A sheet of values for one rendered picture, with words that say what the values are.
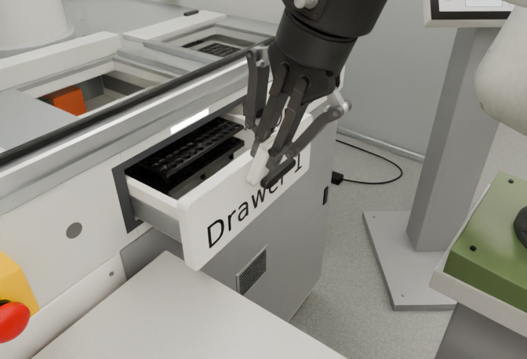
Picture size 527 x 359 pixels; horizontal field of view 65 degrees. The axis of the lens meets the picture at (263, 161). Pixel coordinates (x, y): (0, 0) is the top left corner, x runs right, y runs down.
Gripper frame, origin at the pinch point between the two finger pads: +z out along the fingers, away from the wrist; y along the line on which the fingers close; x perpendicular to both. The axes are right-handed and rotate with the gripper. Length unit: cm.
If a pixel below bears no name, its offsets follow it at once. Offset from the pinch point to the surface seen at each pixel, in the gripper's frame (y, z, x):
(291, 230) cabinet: 1, 49, 35
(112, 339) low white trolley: -1.1, 19.4, -21.6
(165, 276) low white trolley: -3.1, 20.2, -10.8
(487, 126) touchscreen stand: 27, 26, 101
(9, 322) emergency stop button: -6.0, 8.2, -29.9
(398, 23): -28, 36, 169
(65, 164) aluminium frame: -16.0, 3.3, -16.8
